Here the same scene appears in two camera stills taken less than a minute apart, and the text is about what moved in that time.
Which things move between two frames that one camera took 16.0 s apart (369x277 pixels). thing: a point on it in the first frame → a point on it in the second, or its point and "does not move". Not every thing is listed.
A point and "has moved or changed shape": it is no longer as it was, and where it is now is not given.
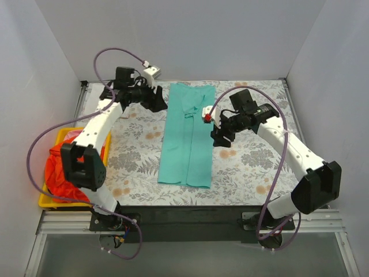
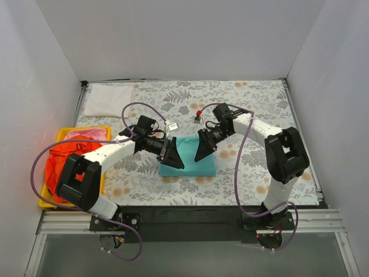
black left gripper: (150, 96) → (166, 149)
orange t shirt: (60, 188) does not move
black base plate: (177, 224) does not move
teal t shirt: (186, 149) has moved or changed shape
